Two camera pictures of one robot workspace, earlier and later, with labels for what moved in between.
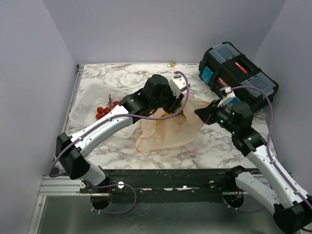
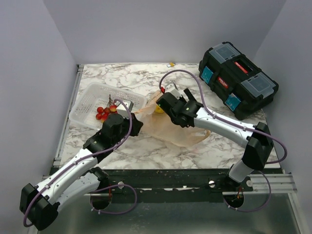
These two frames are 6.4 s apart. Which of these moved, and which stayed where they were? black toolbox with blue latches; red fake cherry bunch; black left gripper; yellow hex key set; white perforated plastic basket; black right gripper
Moved: black left gripper; black right gripper
Stayed: yellow hex key set; white perforated plastic basket; black toolbox with blue latches; red fake cherry bunch
